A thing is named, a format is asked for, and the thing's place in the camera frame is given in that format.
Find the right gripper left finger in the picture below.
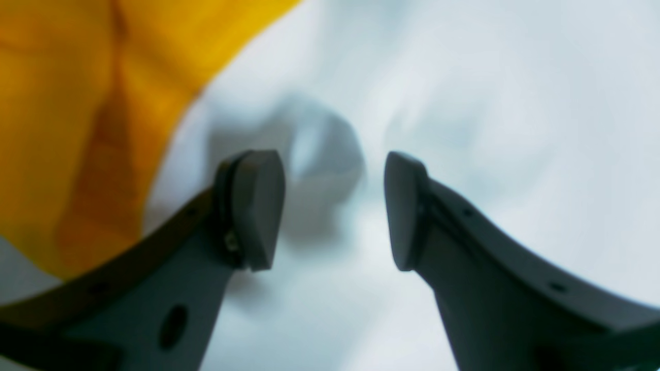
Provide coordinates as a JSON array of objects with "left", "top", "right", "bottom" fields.
[{"left": 2, "top": 150, "right": 286, "bottom": 370}]

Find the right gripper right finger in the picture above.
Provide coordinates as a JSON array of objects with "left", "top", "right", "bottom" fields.
[{"left": 384, "top": 151, "right": 659, "bottom": 370}]

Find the yellow T-shirt with script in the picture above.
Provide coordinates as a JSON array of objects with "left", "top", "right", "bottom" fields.
[{"left": 1, "top": 1, "right": 298, "bottom": 279}]

